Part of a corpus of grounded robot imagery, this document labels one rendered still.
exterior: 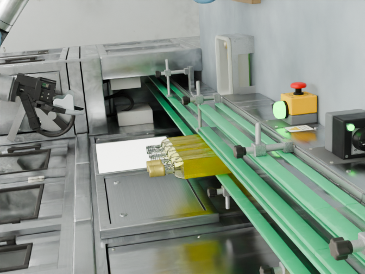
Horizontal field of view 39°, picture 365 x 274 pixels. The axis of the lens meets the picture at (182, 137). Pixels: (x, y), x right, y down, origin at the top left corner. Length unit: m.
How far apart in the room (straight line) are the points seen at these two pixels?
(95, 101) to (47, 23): 2.79
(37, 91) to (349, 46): 0.88
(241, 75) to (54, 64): 1.04
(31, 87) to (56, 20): 3.67
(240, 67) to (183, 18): 3.59
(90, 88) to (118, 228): 1.17
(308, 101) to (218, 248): 0.45
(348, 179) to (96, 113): 1.74
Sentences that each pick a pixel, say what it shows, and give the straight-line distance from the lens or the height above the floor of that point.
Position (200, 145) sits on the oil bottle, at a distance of 1.61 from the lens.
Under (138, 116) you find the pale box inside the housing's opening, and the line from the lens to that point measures 2.67.
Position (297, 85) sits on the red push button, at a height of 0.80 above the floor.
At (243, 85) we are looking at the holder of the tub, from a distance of 1.77.
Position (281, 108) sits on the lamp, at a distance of 1.30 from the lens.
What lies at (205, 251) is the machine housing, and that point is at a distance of 1.38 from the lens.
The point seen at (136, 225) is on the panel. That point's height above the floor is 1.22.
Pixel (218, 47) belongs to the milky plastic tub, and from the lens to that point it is 1.89.
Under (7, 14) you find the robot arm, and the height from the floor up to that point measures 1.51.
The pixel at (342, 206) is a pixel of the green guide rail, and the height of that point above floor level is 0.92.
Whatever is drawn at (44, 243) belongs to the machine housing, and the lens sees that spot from 1.55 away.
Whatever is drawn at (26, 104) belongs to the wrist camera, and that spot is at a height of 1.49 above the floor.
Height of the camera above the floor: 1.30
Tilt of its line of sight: 9 degrees down
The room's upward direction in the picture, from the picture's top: 97 degrees counter-clockwise
